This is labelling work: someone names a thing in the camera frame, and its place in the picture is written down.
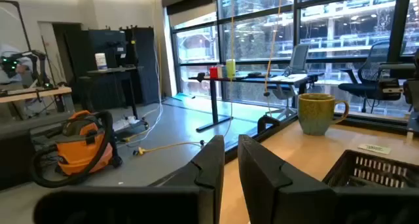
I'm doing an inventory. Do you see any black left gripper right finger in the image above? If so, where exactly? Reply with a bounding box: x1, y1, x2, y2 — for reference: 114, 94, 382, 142
238, 134, 419, 224

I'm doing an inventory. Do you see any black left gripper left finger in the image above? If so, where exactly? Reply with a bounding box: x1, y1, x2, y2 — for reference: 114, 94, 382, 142
32, 134, 225, 224

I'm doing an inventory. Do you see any green stevia sweetener packet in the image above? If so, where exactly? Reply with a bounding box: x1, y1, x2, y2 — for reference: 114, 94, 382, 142
357, 143, 392, 155

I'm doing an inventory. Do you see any black slotted plastic basket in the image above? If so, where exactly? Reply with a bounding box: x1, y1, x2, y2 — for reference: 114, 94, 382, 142
322, 149, 419, 189

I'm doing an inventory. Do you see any black table edge clamp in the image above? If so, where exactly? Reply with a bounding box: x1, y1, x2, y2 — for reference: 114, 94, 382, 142
257, 115, 281, 135

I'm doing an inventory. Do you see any green ceramic mug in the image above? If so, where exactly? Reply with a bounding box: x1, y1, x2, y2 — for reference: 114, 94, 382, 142
297, 92, 350, 136

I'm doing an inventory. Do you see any white power strip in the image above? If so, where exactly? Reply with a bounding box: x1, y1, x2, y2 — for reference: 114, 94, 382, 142
113, 115, 141, 132

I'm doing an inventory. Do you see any black office desk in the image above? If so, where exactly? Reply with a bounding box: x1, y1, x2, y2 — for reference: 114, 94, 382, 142
189, 71, 325, 133

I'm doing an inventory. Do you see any orange shop vacuum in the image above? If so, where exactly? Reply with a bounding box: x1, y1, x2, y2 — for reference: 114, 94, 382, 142
31, 109, 124, 189

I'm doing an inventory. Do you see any black mesh office chair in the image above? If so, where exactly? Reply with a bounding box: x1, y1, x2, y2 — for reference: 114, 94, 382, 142
338, 40, 405, 113

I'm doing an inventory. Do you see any yellow-green plastic container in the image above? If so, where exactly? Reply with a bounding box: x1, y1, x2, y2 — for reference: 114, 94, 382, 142
225, 59, 236, 79

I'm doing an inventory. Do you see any grey office chair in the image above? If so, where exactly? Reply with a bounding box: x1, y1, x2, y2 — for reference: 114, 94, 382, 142
271, 43, 310, 120

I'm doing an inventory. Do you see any black cabinet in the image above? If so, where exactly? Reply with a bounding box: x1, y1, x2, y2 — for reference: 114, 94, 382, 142
122, 26, 161, 105

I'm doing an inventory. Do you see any black standing desk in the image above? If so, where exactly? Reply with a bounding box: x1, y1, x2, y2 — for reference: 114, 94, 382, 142
86, 65, 145, 120

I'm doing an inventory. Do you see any white wipes canister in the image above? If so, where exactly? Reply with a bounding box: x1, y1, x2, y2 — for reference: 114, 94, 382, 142
94, 52, 108, 71

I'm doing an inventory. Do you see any dark blue cabinet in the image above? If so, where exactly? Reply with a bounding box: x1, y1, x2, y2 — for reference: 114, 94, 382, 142
65, 29, 128, 110

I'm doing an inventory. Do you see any wooden robot station table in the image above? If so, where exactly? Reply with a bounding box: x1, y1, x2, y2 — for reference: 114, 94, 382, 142
0, 86, 75, 120

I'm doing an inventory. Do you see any person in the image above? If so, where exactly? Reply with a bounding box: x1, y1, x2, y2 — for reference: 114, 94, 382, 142
0, 43, 33, 87

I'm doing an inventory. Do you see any yellow floor extension cable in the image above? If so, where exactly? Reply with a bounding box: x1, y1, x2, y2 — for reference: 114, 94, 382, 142
132, 140, 206, 156

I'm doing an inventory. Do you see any black table edge rail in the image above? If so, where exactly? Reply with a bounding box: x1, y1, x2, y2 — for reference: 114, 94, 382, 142
224, 112, 410, 162

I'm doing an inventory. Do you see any yellow hanging cable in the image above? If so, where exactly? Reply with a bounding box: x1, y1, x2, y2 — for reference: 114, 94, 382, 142
264, 0, 284, 97

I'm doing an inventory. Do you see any black window frame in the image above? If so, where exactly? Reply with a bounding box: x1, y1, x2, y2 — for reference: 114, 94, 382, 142
162, 0, 419, 120

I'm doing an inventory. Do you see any black robot station frame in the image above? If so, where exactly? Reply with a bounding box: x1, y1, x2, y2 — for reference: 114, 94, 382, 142
0, 0, 32, 51

